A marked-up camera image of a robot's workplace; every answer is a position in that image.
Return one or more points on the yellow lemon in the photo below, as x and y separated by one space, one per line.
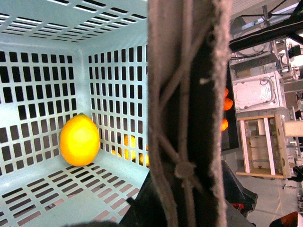
79 141

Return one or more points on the brown basket handle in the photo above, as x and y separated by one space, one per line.
188 52

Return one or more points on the light blue plastic basket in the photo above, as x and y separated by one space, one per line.
60 58

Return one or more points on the yellow fruits behind basket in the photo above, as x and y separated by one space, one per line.
131 148

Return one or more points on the orange fruit pile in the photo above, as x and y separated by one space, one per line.
228 103

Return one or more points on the white appliance box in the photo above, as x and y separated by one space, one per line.
260 92

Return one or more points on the black metal beam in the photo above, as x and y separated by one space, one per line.
277 31

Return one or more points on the wooden white frame crate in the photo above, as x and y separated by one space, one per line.
264 147

